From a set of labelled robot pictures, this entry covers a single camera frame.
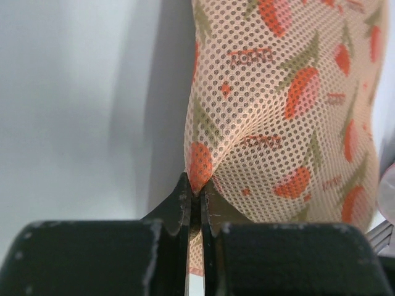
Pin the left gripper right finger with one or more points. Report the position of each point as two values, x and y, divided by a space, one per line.
246 258

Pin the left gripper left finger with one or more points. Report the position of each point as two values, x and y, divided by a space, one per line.
120 257

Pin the floral mesh laundry bag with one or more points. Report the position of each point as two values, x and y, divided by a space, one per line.
279 114

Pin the white mesh bag pink trim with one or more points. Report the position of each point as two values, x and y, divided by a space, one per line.
386 192

